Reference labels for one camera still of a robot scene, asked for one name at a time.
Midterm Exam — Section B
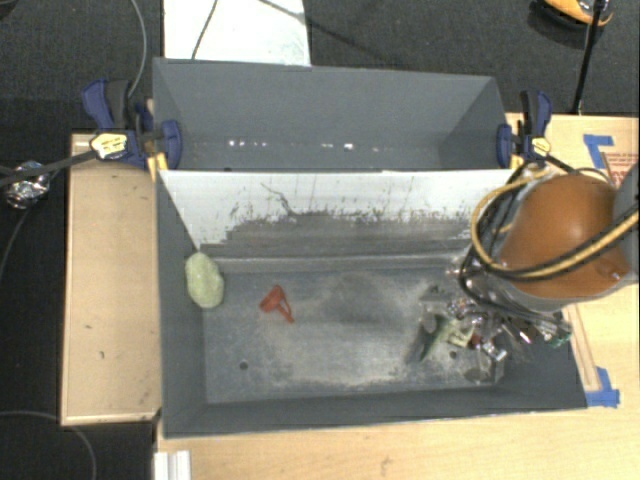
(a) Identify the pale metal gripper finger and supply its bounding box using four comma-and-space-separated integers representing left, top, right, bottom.
418, 287, 459, 333
462, 345, 509, 385

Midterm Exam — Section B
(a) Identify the pale green sponge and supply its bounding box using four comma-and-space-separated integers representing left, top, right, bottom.
184, 251, 226, 311

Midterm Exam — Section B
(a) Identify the small red plastic piece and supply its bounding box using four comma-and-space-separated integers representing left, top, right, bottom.
258, 284, 297, 325

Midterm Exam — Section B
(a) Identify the green and white small object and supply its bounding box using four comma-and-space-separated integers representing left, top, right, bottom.
407, 313, 474, 365

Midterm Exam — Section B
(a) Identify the grey metal bin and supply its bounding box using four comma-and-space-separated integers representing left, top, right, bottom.
151, 56, 589, 439

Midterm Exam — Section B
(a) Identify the pale wood flat board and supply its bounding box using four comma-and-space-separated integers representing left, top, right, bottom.
59, 132, 163, 427

